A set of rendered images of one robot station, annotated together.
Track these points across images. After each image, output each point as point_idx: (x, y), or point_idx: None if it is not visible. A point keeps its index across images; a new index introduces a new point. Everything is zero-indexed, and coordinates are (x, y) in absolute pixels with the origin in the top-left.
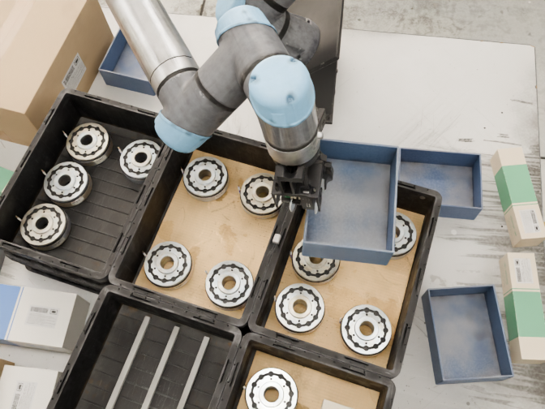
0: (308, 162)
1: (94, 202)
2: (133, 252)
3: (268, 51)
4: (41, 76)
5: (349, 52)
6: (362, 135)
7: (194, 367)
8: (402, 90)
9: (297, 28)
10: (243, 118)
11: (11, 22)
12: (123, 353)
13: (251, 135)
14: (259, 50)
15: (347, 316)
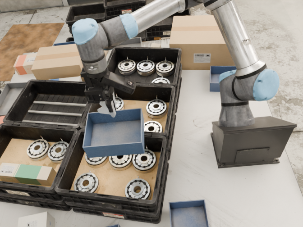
0: (87, 74)
1: (140, 78)
2: (114, 90)
3: (104, 24)
4: (187, 43)
5: (273, 170)
6: (216, 185)
7: (73, 124)
8: (256, 205)
9: (236, 111)
10: (208, 127)
11: (211, 27)
12: (80, 102)
13: (199, 133)
14: (105, 22)
15: (91, 174)
